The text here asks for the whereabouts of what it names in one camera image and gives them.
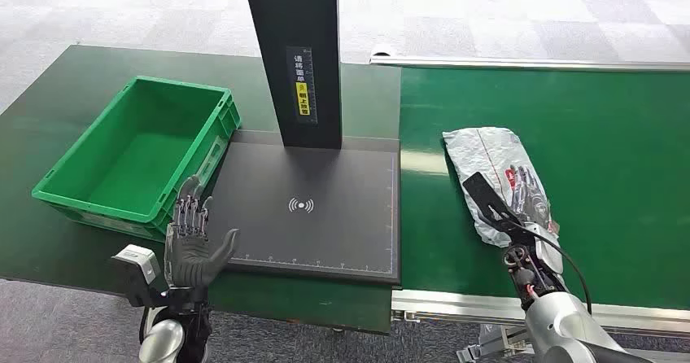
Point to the black weighing device column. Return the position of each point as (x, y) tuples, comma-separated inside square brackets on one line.
[(302, 21)]

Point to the grey plastic mailer package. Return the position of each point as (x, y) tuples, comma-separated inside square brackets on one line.
[(488, 155)]

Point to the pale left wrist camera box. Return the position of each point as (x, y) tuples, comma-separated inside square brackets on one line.
[(137, 271)]

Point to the black and yellow column label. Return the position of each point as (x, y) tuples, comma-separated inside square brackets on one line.
[(303, 83)]

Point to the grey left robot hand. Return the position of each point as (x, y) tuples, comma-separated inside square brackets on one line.
[(191, 258)]

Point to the black weighing device platform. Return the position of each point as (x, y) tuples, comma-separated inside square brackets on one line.
[(323, 231)]

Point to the green plastic basket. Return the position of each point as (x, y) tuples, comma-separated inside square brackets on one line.
[(135, 155)]

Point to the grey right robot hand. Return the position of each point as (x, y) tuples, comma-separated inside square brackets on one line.
[(531, 199)]

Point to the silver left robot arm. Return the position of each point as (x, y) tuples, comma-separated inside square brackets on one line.
[(175, 333)]

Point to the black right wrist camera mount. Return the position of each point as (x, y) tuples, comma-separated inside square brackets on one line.
[(485, 196)]

